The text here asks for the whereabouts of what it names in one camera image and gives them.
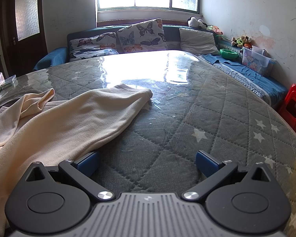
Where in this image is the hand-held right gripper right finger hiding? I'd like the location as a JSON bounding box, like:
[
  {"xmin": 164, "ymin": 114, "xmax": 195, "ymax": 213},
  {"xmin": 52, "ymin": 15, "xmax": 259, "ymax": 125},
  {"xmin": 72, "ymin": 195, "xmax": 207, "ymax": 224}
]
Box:
[{"xmin": 183, "ymin": 150, "xmax": 272, "ymax": 201}]

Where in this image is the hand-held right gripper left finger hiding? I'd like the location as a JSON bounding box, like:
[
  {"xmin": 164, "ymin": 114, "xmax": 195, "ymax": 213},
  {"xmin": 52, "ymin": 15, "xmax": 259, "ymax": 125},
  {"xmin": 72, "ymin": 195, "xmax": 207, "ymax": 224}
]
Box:
[{"xmin": 25, "ymin": 151, "xmax": 114, "ymax": 201}]

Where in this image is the cream fleece garment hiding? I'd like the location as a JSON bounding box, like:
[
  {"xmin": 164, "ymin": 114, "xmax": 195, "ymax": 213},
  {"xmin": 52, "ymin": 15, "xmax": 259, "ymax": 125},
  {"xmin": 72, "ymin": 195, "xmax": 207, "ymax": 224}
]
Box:
[{"xmin": 0, "ymin": 83, "xmax": 153, "ymax": 237}]

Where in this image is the blue sofa seat cover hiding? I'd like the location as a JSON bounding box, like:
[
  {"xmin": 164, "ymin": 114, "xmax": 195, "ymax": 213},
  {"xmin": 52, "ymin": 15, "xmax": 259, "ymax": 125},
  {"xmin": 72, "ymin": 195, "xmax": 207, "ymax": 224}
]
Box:
[{"xmin": 202, "ymin": 54, "xmax": 288, "ymax": 104}]

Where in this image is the butterfly print pillow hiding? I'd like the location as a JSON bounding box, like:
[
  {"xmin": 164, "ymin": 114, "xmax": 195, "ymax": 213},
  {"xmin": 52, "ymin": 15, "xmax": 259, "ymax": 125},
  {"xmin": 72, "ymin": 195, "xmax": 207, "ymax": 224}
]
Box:
[
  {"xmin": 117, "ymin": 18, "xmax": 168, "ymax": 53},
  {"xmin": 69, "ymin": 48, "xmax": 120, "ymax": 63},
  {"xmin": 70, "ymin": 32, "xmax": 117, "ymax": 52}
]

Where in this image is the green plastic basin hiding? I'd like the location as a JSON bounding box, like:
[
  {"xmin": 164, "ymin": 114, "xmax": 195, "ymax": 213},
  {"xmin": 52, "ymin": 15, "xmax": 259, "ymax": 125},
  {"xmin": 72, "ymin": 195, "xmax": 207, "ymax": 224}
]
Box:
[{"xmin": 219, "ymin": 49, "xmax": 238, "ymax": 60}]

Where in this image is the clear plastic storage box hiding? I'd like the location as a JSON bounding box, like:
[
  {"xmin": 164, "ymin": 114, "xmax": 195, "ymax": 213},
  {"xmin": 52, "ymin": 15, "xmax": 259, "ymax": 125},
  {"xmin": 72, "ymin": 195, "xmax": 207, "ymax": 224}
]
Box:
[{"xmin": 242, "ymin": 46, "xmax": 275, "ymax": 77}]

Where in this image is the clear plastic container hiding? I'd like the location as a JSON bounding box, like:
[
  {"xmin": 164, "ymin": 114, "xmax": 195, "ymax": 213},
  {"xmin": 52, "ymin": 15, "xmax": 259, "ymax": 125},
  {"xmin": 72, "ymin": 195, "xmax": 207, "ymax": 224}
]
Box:
[{"xmin": 0, "ymin": 75, "xmax": 18, "ymax": 90}]

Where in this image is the grey pillow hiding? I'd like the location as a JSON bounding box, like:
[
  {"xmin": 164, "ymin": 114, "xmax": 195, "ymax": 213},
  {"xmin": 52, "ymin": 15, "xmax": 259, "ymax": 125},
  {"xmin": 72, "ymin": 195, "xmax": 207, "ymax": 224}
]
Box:
[{"xmin": 179, "ymin": 28, "xmax": 220, "ymax": 56}]

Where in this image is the dark wooden door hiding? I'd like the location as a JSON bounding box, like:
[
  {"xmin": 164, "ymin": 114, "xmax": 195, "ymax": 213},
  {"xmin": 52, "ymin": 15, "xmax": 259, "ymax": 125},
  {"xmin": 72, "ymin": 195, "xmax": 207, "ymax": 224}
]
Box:
[{"xmin": 0, "ymin": 0, "xmax": 48, "ymax": 77}]

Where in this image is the brown plush toy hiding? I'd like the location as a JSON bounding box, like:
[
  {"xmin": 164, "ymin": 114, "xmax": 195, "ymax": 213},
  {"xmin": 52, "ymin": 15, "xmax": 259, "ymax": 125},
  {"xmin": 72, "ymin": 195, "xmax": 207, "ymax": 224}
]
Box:
[{"xmin": 230, "ymin": 36, "xmax": 253, "ymax": 50}]

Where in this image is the pink and green toy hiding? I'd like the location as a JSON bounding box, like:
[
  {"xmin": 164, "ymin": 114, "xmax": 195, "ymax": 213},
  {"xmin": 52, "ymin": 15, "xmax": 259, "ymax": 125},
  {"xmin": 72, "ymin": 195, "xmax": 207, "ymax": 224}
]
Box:
[{"xmin": 207, "ymin": 25, "xmax": 224, "ymax": 36}]

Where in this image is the blue sofa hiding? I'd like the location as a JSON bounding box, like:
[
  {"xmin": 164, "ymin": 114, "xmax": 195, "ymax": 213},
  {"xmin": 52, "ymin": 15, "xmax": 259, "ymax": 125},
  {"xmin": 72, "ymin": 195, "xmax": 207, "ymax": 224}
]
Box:
[{"xmin": 33, "ymin": 25, "xmax": 289, "ymax": 109}]

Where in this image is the black and white plush toy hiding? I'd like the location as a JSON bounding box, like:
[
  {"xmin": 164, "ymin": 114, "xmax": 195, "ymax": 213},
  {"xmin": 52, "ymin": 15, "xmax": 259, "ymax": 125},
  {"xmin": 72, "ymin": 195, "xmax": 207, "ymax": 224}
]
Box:
[{"xmin": 187, "ymin": 17, "xmax": 208, "ymax": 29}]

